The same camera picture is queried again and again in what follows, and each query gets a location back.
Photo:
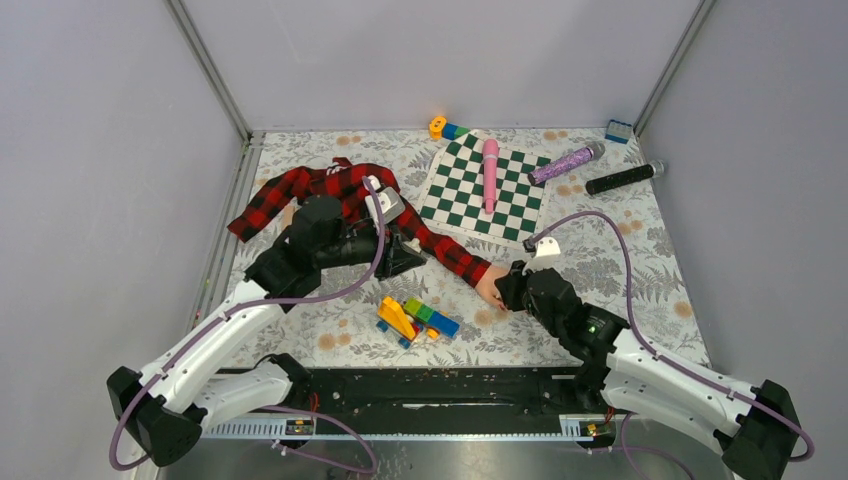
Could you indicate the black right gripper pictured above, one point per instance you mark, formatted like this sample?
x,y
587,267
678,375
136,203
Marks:
x,y
510,285

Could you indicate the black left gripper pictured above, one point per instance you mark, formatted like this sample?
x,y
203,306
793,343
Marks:
x,y
397,257

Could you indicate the white cap nail polish bottle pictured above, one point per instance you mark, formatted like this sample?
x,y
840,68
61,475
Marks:
x,y
414,245

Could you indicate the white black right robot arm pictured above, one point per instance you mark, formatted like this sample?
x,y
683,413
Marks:
x,y
748,426

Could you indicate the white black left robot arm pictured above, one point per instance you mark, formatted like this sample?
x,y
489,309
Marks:
x,y
164,409

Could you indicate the mannequin hand with red nails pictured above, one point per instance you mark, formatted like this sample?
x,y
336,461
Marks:
x,y
487,289

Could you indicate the yellow toy block ramp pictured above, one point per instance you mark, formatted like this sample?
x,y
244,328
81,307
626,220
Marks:
x,y
393,318

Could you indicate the green white checkered board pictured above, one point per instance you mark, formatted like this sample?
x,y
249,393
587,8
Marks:
x,y
459,198

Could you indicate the green blue toy bricks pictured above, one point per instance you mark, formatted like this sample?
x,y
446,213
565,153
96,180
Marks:
x,y
433,322

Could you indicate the floral patterned table mat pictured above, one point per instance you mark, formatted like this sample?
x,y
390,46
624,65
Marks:
x,y
616,251

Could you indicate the small wooden block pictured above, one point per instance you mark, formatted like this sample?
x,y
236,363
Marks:
x,y
287,216

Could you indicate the orange blue green block stack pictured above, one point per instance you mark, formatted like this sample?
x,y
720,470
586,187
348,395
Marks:
x,y
440,128

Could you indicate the pink toy microphone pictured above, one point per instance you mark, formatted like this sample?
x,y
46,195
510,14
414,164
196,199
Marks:
x,y
490,153

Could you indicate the red black plaid shirt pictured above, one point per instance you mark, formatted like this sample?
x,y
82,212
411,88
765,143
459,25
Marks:
x,y
345,183

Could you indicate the purple glitter toy microphone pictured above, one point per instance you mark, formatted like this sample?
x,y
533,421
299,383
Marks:
x,y
567,163

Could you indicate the black toy microphone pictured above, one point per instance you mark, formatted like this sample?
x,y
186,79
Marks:
x,y
626,177

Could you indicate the blue toy brick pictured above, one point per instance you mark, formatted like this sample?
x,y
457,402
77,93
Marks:
x,y
618,131

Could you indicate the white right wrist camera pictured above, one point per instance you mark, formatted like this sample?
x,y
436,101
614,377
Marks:
x,y
544,253

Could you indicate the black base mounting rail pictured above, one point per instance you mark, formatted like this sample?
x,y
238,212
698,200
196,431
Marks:
x,y
341,393

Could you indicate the grey slotted cable duct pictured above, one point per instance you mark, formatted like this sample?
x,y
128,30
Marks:
x,y
419,425

